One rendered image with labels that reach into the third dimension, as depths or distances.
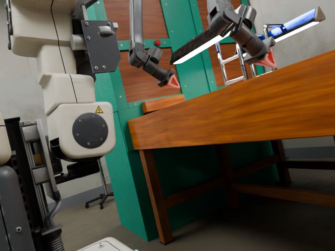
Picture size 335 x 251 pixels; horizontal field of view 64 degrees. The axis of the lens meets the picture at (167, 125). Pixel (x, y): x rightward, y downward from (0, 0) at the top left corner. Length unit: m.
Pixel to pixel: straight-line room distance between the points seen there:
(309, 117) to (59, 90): 0.65
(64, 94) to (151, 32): 1.22
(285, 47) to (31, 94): 2.82
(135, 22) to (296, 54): 2.05
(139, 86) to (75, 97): 0.99
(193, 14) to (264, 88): 1.46
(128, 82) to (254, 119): 1.07
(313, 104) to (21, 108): 3.07
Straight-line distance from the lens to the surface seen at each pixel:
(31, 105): 3.41
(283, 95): 0.75
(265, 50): 0.93
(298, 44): 3.04
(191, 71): 1.99
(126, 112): 1.68
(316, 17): 1.69
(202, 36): 1.44
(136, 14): 1.35
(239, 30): 0.91
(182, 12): 2.13
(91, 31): 0.87
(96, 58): 0.84
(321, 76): 0.70
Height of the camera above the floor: 0.69
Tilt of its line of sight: level
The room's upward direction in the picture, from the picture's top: 13 degrees counter-clockwise
